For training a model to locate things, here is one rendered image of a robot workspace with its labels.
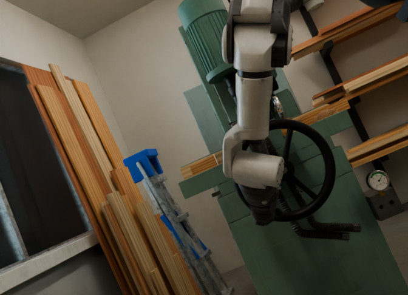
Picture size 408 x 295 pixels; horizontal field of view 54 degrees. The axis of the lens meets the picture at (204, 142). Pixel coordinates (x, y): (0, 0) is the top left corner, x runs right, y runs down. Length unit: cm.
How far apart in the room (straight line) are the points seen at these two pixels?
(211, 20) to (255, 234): 76
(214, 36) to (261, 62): 73
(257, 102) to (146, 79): 332
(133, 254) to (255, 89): 203
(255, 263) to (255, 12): 85
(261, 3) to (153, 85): 330
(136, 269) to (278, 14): 212
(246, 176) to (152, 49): 333
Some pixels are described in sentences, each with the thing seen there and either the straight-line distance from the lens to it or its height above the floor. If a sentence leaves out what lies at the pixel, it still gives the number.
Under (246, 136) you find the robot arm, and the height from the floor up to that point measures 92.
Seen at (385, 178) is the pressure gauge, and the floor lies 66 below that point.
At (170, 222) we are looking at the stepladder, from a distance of 219.
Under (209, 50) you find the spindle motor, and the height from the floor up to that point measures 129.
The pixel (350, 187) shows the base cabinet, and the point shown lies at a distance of 137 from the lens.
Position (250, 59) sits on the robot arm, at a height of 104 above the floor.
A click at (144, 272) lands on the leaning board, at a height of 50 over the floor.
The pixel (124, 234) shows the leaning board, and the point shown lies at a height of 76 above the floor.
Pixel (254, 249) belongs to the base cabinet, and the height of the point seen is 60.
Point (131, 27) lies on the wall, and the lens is 423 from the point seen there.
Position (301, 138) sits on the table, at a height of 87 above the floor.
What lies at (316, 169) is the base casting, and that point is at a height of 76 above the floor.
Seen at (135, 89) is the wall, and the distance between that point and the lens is 408.
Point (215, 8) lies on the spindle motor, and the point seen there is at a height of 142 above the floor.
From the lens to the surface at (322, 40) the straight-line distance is 345.
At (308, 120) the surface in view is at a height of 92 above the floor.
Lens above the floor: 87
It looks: 5 degrees up
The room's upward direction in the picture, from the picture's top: 24 degrees counter-clockwise
